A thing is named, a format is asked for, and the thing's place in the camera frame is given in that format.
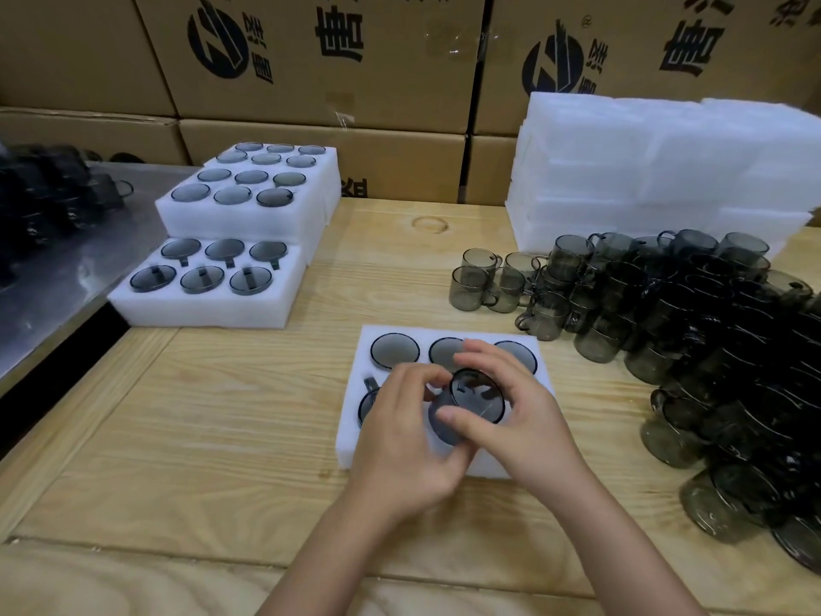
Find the person's right hand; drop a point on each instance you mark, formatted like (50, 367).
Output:
(539, 436)

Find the person's left hand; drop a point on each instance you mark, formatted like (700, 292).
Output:
(398, 461)

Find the pile of smoky glass mugs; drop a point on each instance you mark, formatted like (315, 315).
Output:
(705, 314)

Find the stack of white foam trays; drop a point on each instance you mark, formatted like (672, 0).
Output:
(609, 160)

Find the dark mugs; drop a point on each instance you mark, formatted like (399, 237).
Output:
(38, 198)

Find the stainless steel table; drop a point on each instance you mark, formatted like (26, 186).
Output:
(96, 262)

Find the black round object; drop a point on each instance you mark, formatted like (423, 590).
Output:
(122, 158)

